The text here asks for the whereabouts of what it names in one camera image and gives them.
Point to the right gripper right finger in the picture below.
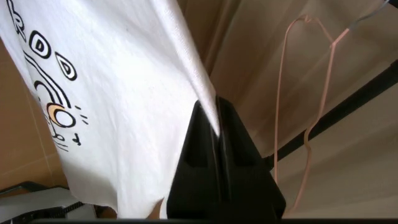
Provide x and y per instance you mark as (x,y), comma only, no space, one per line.
(248,180)

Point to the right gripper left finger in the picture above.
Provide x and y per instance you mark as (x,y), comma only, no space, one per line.
(196,180)

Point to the white garment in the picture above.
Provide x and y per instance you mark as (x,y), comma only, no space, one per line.
(124,93)

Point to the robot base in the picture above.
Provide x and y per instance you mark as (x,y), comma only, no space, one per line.
(37,202)

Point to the pink clothes hanger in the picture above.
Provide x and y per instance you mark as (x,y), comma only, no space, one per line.
(323,93)

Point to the black clothes rack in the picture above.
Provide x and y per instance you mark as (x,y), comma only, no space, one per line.
(342,109)

